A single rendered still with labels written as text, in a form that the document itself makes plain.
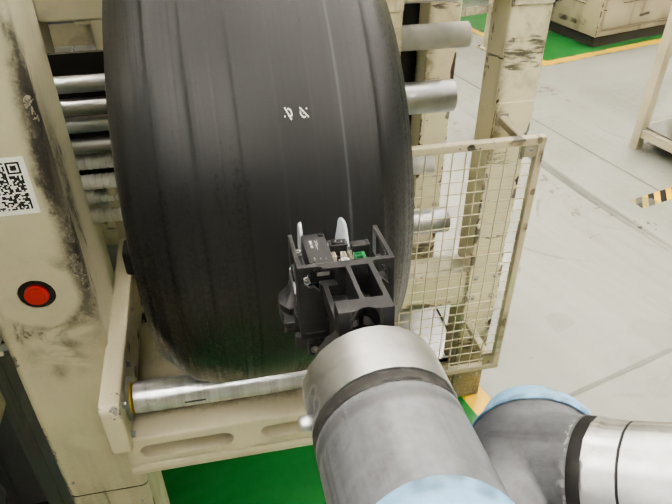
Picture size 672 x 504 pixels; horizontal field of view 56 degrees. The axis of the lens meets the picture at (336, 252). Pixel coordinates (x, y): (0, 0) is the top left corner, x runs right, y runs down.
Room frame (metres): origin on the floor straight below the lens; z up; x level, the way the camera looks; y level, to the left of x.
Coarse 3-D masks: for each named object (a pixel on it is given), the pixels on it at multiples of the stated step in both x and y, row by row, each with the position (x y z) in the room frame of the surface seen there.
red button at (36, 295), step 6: (30, 288) 0.62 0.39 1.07; (36, 288) 0.62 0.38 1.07; (42, 288) 0.63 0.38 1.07; (24, 294) 0.62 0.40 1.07; (30, 294) 0.62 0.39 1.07; (36, 294) 0.62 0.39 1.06; (42, 294) 0.62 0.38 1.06; (48, 294) 0.63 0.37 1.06; (30, 300) 0.62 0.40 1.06; (36, 300) 0.62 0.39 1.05; (42, 300) 0.62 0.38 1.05
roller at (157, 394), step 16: (144, 384) 0.60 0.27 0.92; (160, 384) 0.60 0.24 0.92; (176, 384) 0.60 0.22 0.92; (192, 384) 0.60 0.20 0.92; (208, 384) 0.60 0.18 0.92; (224, 384) 0.60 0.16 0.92; (240, 384) 0.60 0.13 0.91; (256, 384) 0.61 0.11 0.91; (272, 384) 0.61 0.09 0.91; (288, 384) 0.61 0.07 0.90; (144, 400) 0.58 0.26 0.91; (160, 400) 0.58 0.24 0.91; (176, 400) 0.58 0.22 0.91; (192, 400) 0.59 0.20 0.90; (208, 400) 0.59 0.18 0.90
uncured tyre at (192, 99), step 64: (128, 0) 0.62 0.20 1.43; (192, 0) 0.61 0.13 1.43; (256, 0) 0.62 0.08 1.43; (320, 0) 0.63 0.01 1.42; (384, 0) 0.70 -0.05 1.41; (128, 64) 0.57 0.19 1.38; (192, 64) 0.56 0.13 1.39; (256, 64) 0.57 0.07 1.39; (320, 64) 0.58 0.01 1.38; (384, 64) 0.61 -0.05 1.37; (128, 128) 0.53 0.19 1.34; (192, 128) 0.52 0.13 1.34; (256, 128) 0.53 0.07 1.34; (320, 128) 0.54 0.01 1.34; (384, 128) 0.56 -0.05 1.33; (128, 192) 0.51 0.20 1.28; (192, 192) 0.49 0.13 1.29; (256, 192) 0.50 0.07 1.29; (320, 192) 0.51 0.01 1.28; (384, 192) 0.53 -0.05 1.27; (192, 256) 0.47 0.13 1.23; (256, 256) 0.48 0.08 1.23; (192, 320) 0.47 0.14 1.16; (256, 320) 0.48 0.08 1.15
